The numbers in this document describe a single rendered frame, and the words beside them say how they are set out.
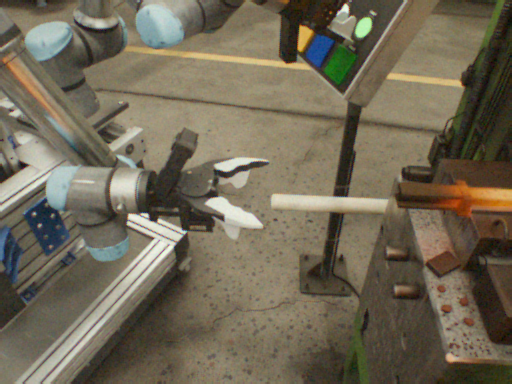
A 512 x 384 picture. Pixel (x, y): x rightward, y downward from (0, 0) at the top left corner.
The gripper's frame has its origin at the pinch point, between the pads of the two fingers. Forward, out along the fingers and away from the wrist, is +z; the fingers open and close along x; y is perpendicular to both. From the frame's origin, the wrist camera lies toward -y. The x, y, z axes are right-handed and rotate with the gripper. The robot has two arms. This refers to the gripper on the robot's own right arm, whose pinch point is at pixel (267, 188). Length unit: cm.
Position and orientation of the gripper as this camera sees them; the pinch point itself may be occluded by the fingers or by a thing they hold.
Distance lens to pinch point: 63.2
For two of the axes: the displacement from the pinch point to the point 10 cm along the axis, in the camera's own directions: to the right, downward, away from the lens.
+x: -0.7, 6.7, -7.4
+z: 10.0, 0.5, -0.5
